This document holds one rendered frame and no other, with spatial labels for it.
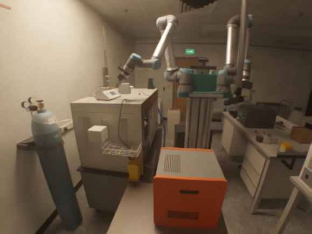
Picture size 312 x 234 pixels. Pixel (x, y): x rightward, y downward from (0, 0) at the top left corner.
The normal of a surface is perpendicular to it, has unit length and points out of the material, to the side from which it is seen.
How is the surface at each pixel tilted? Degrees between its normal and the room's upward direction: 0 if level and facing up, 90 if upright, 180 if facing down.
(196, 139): 90
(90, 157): 90
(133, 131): 90
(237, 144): 90
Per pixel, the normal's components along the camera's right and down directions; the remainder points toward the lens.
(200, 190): -0.13, 0.29
